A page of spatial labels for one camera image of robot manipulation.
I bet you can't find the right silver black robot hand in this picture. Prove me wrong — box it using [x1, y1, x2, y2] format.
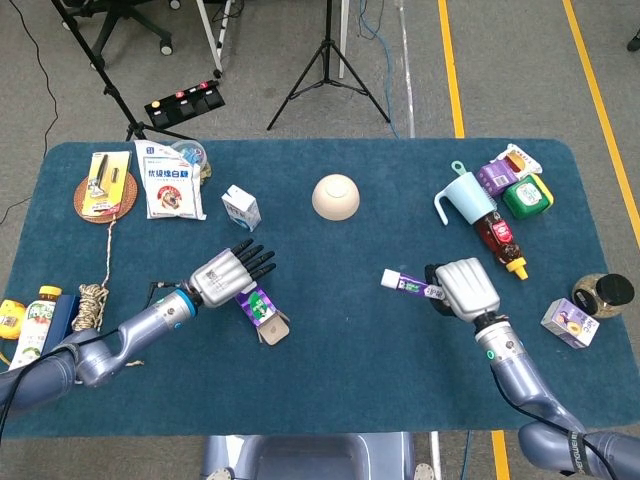
[423, 257, 502, 324]

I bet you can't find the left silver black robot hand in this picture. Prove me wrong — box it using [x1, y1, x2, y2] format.
[188, 238, 277, 309]

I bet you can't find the purple toothpaste box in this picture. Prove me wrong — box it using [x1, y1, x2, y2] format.
[234, 284, 291, 347]

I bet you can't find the white purple tube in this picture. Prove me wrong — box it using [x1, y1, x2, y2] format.
[380, 268, 444, 301]

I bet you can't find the small purple box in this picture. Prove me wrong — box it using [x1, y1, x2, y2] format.
[475, 158, 520, 197]

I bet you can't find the dark blue box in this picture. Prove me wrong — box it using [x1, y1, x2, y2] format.
[39, 293, 81, 356]

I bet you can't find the brown honey bottle yellow cap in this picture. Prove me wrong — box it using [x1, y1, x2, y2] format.
[473, 210, 530, 281]

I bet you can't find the small white blue milk carton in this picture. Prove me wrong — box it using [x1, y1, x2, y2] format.
[221, 184, 263, 233]

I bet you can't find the light blue mug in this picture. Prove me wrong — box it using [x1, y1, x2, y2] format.
[433, 160, 499, 227]

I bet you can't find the purple juice carton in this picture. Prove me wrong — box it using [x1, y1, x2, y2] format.
[540, 297, 600, 350]

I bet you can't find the white sugar bag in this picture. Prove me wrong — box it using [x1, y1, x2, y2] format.
[133, 139, 208, 222]

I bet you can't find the green yellow container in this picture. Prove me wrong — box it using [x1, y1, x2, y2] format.
[501, 173, 555, 220]

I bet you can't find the clear plastic jar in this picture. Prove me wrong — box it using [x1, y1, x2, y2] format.
[169, 139, 212, 186]

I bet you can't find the round woven coaster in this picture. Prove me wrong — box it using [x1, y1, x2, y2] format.
[73, 172, 139, 224]

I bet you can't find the glass jar black lid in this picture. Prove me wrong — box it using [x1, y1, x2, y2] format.
[571, 272, 636, 320]

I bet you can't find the white snack packet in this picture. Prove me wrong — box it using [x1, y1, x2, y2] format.
[492, 143, 544, 181]

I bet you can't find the blue table mat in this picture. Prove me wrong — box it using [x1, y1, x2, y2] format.
[0, 138, 635, 440]

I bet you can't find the cream upturned bowl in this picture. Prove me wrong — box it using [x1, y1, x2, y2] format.
[311, 173, 361, 222]

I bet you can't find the yellow razor card package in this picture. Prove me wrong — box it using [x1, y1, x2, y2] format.
[81, 151, 132, 218]

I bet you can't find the black foot pedal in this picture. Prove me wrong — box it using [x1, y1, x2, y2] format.
[144, 79, 226, 129]

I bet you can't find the drink bottle yellow cap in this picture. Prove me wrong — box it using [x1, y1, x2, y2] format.
[8, 285, 63, 372]

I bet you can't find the blue-grey robot torso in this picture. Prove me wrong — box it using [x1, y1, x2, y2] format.
[199, 432, 416, 480]

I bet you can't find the yellow can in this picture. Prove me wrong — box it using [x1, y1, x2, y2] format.
[0, 298, 27, 341]

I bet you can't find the black light stand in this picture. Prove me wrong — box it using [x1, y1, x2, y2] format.
[49, 0, 197, 143]

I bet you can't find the black tripod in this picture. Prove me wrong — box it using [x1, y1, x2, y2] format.
[266, 0, 392, 132]

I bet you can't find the black office chair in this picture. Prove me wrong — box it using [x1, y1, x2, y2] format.
[59, 0, 182, 69]

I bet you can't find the beige rope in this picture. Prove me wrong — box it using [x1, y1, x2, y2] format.
[71, 218, 117, 334]

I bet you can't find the white frame leg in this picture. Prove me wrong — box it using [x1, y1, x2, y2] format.
[195, 0, 234, 80]

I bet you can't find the blue floor cable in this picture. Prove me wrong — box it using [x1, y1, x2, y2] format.
[358, 0, 401, 140]

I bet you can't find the black floor cable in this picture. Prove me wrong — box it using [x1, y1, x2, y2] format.
[0, 0, 60, 224]

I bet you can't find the white post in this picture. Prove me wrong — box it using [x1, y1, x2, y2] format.
[338, 0, 351, 80]

